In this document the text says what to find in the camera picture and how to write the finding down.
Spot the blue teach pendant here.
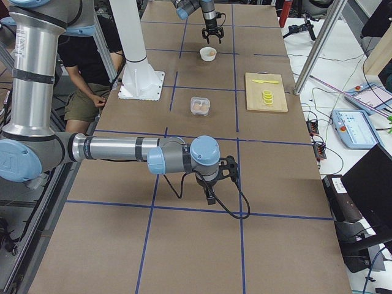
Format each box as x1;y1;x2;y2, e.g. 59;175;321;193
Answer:
331;109;383;150
346;83;391;115

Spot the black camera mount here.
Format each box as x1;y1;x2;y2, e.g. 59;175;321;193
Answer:
216;156;238;184

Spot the blue teach pendant far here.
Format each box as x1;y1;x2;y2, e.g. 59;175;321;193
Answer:
346;83;391;115

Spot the white round bowl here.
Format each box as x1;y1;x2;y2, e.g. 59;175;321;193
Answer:
199;47;217;62

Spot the lemon slice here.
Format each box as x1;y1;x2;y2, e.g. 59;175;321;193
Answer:
262;89;274;106

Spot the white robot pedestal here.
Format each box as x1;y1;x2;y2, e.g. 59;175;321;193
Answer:
110;0;165;101

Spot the wooden cutting board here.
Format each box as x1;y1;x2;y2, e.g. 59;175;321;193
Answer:
245;72;288;113

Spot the aluminium frame post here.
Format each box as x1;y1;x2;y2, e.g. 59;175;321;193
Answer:
293;0;347;95

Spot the blue teach pendant near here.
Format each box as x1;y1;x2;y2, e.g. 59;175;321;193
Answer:
331;109;383;150

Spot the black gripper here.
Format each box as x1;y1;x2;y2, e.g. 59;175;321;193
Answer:
195;173;217;205
202;19;224;44

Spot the yellow plastic knife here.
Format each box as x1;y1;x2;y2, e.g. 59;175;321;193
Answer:
252;79;279;85

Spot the black computer box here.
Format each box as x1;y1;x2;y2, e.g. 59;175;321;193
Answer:
322;175;362;224

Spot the black monitor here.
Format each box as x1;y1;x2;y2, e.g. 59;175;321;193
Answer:
342;144;391;233

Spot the seated person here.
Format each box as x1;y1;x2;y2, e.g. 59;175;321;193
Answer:
58;35;112;134

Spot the clear plastic egg box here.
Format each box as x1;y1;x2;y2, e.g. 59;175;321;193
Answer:
190;96;211;116

